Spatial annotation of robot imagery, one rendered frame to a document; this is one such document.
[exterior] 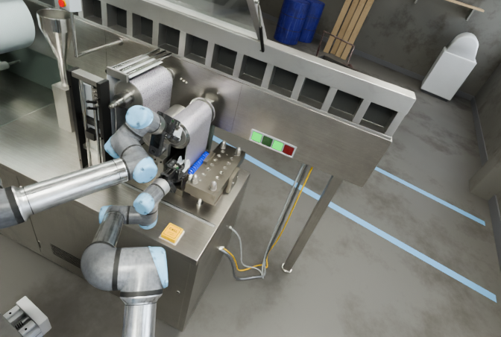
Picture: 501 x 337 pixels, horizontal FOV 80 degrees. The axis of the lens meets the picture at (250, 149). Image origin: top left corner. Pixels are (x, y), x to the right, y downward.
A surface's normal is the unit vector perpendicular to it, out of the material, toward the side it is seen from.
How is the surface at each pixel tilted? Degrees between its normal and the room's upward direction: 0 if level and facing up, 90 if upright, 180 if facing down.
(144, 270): 31
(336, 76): 90
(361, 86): 90
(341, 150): 90
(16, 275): 0
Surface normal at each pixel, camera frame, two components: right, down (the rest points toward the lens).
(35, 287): 0.23, -0.77
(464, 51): -0.50, 0.43
